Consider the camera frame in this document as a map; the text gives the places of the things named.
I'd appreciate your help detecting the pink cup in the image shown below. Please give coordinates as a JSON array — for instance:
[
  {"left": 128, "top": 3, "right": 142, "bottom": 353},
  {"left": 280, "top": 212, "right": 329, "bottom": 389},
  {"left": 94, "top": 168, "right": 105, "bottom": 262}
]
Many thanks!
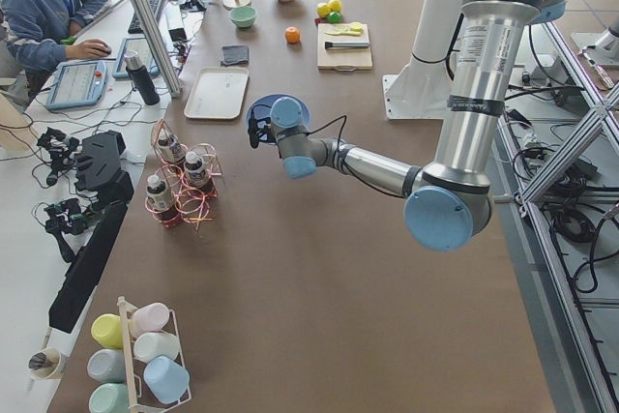
[{"left": 129, "top": 302, "right": 170, "bottom": 338}]

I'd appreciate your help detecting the green lime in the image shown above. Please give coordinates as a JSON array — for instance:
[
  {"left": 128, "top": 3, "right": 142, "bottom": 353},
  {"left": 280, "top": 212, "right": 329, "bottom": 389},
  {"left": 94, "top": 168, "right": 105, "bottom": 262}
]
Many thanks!
[{"left": 326, "top": 11, "right": 341, "bottom": 24}]

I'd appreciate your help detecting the mint green cup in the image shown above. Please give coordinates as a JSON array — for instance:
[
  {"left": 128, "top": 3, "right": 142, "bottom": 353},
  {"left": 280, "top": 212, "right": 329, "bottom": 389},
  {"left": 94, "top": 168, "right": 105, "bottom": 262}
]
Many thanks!
[{"left": 88, "top": 383, "right": 129, "bottom": 413}]

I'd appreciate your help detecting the green bowl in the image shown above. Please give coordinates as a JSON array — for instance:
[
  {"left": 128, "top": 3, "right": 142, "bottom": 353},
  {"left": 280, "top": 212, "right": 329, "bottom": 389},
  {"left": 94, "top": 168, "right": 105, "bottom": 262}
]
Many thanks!
[{"left": 229, "top": 6, "right": 256, "bottom": 29}]

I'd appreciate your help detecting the cream rabbit tray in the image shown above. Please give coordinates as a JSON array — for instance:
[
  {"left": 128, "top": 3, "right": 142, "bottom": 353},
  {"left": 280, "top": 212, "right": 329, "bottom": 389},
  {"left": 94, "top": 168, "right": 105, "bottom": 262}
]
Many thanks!
[{"left": 184, "top": 67, "right": 249, "bottom": 120}]

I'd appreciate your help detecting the tea bottle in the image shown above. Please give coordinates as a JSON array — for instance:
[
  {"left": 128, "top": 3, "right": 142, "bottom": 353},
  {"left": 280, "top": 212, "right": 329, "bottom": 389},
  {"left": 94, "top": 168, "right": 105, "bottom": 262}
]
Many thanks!
[
  {"left": 157, "top": 133, "right": 185, "bottom": 166},
  {"left": 146, "top": 174, "right": 181, "bottom": 228},
  {"left": 184, "top": 151, "right": 216, "bottom": 197}
]

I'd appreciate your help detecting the blue teach pendant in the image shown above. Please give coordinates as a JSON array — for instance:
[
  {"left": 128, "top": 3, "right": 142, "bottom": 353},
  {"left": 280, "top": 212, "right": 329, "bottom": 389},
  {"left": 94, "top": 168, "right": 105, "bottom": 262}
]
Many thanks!
[
  {"left": 45, "top": 60, "right": 107, "bottom": 111},
  {"left": 111, "top": 35, "right": 161, "bottom": 80}
]

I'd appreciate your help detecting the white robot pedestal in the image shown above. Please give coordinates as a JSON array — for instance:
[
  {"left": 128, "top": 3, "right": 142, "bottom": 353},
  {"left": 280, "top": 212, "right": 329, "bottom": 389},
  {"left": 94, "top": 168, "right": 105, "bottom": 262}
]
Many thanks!
[{"left": 383, "top": 0, "right": 462, "bottom": 120}]

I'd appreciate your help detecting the orange fruit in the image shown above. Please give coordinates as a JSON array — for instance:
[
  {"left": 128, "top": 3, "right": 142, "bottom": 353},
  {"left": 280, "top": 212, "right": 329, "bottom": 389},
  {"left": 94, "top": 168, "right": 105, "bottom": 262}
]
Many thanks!
[{"left": 284, "top": 26, "right": 301, "bottom": 44}]

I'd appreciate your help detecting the yellow cup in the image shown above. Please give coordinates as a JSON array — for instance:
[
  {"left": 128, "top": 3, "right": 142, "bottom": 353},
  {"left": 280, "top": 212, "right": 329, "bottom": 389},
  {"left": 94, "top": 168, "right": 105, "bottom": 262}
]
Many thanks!
[{"left": 91, "top": 313, "right": 123, "bottom": 349}]

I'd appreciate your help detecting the yellow plastic knife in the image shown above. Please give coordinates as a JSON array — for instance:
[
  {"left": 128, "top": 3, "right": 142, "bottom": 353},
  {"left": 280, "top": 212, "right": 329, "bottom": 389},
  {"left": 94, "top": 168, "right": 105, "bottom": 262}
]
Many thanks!
[{"left": 324, "top": 28, "right": 363, "bottom": 37}]

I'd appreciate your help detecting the blue teach pendant near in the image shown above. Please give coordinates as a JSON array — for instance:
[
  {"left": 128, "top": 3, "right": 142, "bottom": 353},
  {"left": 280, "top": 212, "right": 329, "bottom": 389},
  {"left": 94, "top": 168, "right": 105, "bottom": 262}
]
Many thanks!
[{"left": 45, "top": 60, "right": 107, "bottom": 111}]

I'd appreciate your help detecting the person in blue hoodie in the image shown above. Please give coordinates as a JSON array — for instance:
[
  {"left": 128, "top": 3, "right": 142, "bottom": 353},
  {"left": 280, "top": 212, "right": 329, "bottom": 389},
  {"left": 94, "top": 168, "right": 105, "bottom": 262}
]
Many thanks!
[{"left": 1, "top": 0, "right": 110, "bottom": 74}]

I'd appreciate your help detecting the grey cup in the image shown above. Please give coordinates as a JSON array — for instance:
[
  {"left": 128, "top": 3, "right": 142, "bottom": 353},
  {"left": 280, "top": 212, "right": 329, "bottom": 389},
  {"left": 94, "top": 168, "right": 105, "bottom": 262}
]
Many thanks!
[{"left": 87, "top": 348, "right": 126, "bottom": 383}]

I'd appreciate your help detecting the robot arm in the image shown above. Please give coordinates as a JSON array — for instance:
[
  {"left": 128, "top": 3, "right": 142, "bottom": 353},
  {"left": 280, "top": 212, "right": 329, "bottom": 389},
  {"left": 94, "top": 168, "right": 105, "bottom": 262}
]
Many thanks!
[{"left": 264, "top": 0, "right": 566, "bottom": 251}]

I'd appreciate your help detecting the grey folded cloth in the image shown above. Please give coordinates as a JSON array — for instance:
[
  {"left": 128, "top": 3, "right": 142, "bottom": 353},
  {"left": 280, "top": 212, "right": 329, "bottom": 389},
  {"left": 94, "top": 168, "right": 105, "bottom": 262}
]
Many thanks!
[{"left": 221, "top": 44, "right": 250, "bottom": 67}]

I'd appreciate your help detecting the yellow lemon near lime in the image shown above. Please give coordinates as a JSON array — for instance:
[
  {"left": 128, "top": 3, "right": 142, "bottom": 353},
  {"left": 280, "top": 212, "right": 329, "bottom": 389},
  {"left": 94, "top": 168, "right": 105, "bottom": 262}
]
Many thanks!
[{"left": 316, "top": 2, "right": 331, "bottom": 18}]

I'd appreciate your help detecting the tea bottle middle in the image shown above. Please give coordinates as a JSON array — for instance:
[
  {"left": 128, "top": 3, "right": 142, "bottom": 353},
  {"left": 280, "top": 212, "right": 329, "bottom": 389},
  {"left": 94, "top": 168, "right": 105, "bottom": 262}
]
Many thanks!
[{"left": 184, "top": 151, "right": 216, "bottom": 197}]

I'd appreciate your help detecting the white cup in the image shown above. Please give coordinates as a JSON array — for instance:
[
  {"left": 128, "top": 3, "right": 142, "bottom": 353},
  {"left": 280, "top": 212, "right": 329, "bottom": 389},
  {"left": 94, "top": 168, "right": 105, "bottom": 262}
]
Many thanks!
[{"left": 133, "top": 332, "right": 180, "bottom": 363}]

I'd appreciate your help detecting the tea bottle front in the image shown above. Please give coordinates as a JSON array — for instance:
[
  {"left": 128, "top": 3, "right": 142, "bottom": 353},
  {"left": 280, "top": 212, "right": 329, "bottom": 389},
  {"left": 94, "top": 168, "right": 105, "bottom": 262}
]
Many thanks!
[{"left": 146, "top": 174, "right": 181, "bottom": 228}]

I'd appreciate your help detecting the blue round plate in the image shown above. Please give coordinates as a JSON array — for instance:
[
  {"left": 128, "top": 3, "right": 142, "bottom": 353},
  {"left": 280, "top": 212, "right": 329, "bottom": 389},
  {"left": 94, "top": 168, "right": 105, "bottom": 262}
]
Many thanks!
[{"left": 246, "top": 94, "right": 310, "bottom": 145}]

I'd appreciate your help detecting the lemon half beside knife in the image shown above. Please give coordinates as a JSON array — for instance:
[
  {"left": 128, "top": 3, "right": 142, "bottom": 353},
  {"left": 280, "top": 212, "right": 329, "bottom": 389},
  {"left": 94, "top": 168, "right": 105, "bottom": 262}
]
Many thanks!
[{"left": 331, "top": 25, "right": 349, "bottom": 35}]

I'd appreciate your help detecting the tea bottle back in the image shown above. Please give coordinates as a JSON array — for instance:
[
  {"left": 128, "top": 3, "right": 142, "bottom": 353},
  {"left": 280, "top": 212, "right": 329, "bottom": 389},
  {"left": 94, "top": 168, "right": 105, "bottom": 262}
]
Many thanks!
[{"left": 157, "top": 133, "right": 185, "bottom": 166}]

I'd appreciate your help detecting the wooden cutting board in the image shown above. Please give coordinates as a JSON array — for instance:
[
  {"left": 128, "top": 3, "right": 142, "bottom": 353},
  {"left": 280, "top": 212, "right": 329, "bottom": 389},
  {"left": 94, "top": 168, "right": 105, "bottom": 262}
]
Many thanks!
[{"left": 317, "top": 23, "right": 373, "bottom": 71}]

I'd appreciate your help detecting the yellow lemon outer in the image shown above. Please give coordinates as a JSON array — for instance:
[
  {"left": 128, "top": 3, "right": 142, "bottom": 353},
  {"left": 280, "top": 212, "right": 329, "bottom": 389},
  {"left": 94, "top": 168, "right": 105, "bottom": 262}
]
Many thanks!
[{"left": 328, "top": 0, "right": 342, "bottom": 13}]

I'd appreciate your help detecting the black water bottle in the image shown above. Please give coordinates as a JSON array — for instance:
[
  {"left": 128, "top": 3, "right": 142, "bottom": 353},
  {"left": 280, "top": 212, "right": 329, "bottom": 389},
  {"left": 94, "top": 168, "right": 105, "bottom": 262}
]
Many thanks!
[{"left": 124, "top": 49, "right": 161, "bottom": 105}]

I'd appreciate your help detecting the blue teach pendant far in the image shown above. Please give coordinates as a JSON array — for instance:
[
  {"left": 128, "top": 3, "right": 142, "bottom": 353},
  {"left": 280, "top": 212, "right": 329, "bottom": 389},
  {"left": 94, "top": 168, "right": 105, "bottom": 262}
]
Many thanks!
[{"left": 111, "top": 35, "right": 161, "bottom": 80}]

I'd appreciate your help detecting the copper wire bottle rack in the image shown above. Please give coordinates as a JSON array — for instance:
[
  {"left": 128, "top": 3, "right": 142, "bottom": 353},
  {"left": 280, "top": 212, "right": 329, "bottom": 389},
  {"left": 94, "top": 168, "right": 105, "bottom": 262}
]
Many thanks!
[{"left": 144, "top": 120, "right": 222, "bottom": 227}]

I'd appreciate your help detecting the white cup rack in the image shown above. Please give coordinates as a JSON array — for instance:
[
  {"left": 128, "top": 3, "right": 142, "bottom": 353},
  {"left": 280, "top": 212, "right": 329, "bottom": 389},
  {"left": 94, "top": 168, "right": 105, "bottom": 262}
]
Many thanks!
[{"left": 117, "top": 296, "right": 192, "bottom": 413}]

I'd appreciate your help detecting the steel muddler black tip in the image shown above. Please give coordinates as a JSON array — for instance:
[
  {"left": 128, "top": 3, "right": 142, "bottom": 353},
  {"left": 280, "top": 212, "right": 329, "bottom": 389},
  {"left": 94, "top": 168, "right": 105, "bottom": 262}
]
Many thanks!
[{"left": 324, "top": 41, "right": 370, "bottom": 51}]

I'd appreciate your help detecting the blue cup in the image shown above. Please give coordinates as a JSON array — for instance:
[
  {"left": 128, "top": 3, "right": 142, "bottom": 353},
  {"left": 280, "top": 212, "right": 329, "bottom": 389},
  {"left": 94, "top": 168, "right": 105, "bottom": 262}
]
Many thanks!
[{"left": 143, "top": 356, "right": 190, "bottom": 404}]

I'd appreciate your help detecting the lemon half near board edge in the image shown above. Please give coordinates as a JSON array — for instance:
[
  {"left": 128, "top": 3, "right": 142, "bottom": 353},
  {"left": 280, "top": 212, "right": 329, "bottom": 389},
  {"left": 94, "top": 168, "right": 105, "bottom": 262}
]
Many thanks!
[{"left": 347, "top": 22, "right": 364, "bottom": 34}]

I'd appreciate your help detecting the black keyboard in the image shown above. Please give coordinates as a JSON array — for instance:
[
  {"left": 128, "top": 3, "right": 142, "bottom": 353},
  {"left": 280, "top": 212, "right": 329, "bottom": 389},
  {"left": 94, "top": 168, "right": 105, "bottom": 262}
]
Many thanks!
[{"left": 127, "top": 0, "right": 168, "bottom": 35}]

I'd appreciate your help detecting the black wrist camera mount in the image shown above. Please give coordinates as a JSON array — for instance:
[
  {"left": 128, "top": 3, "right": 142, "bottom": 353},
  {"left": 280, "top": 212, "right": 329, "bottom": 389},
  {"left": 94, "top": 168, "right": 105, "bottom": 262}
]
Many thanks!
[{"left": 248, "top": 110, "right": 275, "bottom": 149}]

